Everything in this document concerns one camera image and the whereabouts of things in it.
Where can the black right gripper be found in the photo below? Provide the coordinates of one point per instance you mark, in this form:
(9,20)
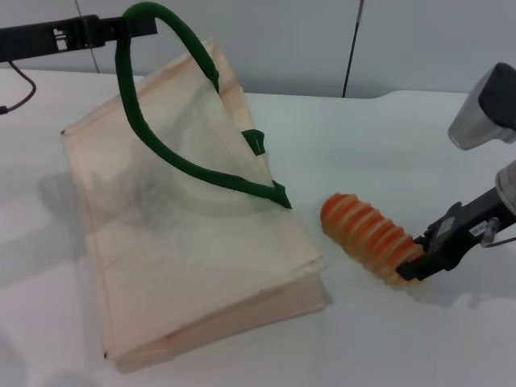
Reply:
(459,238)

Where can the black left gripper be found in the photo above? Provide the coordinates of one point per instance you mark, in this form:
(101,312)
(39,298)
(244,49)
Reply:
(44,38)

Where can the orange striped bread loaf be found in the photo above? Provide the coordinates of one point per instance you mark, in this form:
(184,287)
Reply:
(363,234)

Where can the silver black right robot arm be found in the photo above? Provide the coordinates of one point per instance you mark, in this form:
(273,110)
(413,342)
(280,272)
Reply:
(477,117)

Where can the thin dark background pole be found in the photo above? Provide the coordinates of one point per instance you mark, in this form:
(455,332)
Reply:
(351,52)

